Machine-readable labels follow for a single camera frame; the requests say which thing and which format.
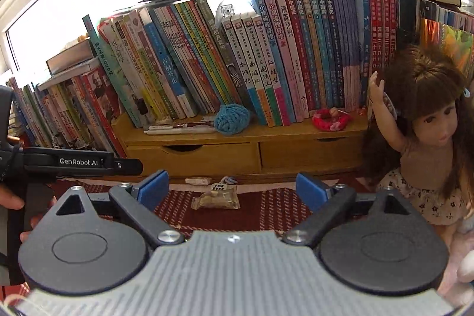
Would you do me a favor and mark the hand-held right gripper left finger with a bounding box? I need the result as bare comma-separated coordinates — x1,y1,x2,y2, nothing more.
55,170,186,249

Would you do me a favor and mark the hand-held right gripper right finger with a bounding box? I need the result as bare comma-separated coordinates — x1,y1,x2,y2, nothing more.
283,172,417,247

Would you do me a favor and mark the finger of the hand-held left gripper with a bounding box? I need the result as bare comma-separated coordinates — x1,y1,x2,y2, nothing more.
111,158,144,177

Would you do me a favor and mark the beige snack packet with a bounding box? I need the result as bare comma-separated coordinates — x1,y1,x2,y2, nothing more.
192,187,241,210

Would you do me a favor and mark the person's left hand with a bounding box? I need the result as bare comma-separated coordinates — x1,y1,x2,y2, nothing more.
0,183,57,243

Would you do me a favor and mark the red plaid blanket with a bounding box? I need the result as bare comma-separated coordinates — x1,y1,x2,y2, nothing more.
48,173,374,239

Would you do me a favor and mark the white pen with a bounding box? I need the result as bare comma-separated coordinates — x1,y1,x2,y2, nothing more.
144,125,216,136

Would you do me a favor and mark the wooden drawer organizer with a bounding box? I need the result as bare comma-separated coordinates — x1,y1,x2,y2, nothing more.
111,109,371,178

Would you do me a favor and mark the blue yarn ball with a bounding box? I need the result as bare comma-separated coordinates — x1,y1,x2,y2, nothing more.
214,103,252,136

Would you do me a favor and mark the row of books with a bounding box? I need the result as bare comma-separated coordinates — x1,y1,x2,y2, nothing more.
5,0,474,154

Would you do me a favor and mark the brown-haired doll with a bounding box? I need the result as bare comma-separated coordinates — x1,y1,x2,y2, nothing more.
361,44,474,254

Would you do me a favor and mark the white pink plush toy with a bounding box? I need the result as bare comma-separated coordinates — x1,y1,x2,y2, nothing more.
437,216,474,305

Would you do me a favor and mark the red knitted ring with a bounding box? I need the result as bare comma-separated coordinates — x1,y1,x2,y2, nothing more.
312,108,354,131

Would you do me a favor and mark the white window frame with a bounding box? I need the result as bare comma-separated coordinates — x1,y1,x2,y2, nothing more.
0,0,260,87

